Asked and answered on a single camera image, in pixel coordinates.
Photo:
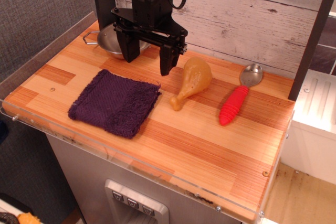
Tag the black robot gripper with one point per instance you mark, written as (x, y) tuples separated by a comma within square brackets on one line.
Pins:
[(151, 21)]

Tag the yellow toy chicken leg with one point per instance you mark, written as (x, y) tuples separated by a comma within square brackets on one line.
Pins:
[(196, 77)]

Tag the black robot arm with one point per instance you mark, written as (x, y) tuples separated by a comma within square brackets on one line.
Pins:
[(151, 21)]

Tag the purple rag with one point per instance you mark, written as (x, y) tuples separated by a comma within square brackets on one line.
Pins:
[(116, 104)]

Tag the clear acrylic front guard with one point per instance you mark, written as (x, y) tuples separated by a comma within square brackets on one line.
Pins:
[(202, 196)]

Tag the clear acrylic guard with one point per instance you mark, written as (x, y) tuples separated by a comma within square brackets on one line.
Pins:
[(202, 196), (41, 58)]

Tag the clear acrylic left guard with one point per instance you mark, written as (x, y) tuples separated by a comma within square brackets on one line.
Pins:
[(41, 58)]

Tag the silver dispenser button panel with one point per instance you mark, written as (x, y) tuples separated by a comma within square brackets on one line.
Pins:
[(130, 206)]

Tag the yellow object bottom left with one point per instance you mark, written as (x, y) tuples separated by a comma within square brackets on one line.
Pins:
[(28, 218)]

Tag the red handled metal spoon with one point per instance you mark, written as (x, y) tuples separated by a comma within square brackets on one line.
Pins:
[(250, 76)]

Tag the dark right vertical post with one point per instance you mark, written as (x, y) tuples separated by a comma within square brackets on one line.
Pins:
[(313, 40)]

